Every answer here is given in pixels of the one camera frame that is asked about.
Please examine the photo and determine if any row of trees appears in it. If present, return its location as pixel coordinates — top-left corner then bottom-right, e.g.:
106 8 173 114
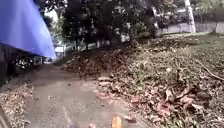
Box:
34 0 224 51

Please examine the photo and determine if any leaf-covered ground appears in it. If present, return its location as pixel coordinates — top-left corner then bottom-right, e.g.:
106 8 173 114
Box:
59 32 224 128

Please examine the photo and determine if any grey concrete path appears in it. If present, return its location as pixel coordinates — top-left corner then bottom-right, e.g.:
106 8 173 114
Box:
19 63 151 128

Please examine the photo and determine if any pale tree trunk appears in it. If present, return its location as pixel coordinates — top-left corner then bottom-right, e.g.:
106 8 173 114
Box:
184 0 197 34

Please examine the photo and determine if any blue tarpaulin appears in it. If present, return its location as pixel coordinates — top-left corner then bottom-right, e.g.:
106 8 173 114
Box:
0 0 58 60

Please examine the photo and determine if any dark fence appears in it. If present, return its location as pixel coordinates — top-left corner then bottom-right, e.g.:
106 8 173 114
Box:
0 43 44 86

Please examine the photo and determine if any strip of fallen leaves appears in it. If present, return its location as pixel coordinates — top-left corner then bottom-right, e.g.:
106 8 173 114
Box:
0 83 36 128

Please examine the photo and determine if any pale wall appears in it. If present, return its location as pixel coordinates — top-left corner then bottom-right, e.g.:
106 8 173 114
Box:
156 21 224 36

